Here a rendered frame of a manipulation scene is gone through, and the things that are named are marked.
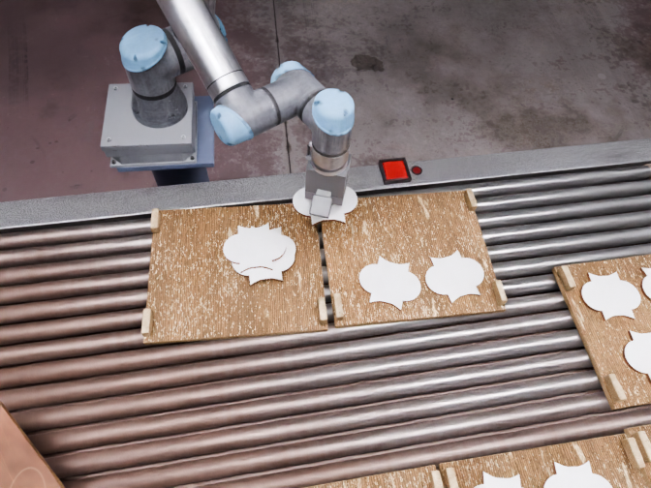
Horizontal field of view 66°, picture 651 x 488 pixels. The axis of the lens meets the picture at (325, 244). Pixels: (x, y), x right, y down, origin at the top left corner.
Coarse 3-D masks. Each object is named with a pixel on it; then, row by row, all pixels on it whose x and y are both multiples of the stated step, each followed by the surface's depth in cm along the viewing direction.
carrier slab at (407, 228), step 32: (448, 192) 136; (352, 224) 130; (384, 224) 130; (416, 224) 131; (448, 224) 131; (352, 256) 125; (384, 256) 125; (416, 256) 126; (448, 256) 126; (480, 256) 127; (352, 288) 121; (480, 288) 122; (352, 320) 116; (384, 320) 117
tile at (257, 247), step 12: (240, 228) 123; (252, 228) 123; (264, 228) 124; (228, 240) 121; (240, 240) 122; (252, 240) 122; (264, 240) 122; (276, 240) 122; (228, 252) 120; (240, 252) 120; (252, 252) 120; (264, 252) 120; (276, 252) 120; (240, 264) 118; (252, 264) 118; (264, 264) 119
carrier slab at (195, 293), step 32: (192, 224) 127; (224, 224) 127; (256, 224) 128; (288, 224) 128; (160, 256) 122; (192, 256) 122; (224, 256) 123; (320, 256) 124; (160, 288) 118; (192, 288) 118; (224, 288) 119; (256, 288) 119; (288, 288) 120; (320, 288) 120; (160, 320) 114; (192, 320) 114; (224, 320) 115; (256, 320) 115; (288, 320) 116
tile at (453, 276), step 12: (456, 252) 126; (432, 264) 125; (444, 264) 124; (456, 264) 124; (468, 264) 124; (432, 276) 122; (444, 276) 123; (456, 276) 123; (468, 276) 123; (480, 276) 123; (432, 288) 121; (444, 288) 121; (456, 288) 121; (468, 288) 121
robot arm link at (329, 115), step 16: (320, 96) 90; (336, 96) 90; (304, 112) 94; (320, 112) 89; (336, 112) 88; (352, 112) 90; (320, 128) 91; (336, 128) 90; (352, 128) 95; (320, 144) 95; (336, 144) 94
